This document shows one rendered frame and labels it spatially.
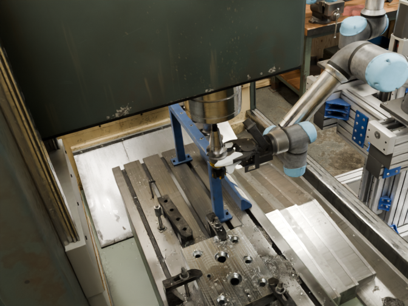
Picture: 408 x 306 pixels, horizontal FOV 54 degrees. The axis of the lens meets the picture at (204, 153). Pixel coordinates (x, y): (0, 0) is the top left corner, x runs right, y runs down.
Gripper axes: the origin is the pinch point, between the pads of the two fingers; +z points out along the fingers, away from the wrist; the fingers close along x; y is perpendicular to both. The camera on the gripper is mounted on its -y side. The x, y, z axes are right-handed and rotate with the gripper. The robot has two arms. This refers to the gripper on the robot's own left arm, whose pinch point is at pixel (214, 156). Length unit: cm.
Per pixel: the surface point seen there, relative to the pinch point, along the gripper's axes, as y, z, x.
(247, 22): -43.5, -5.7, -12.7
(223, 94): -25.0, -0.8, -8.2
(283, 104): 133, -163, 213
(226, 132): 55, -42, 87
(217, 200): 32.8, -5.6, 14.7
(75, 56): -44, 32, -13
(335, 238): 62, -52, -1
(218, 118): -18.3, 0.7, -8.0
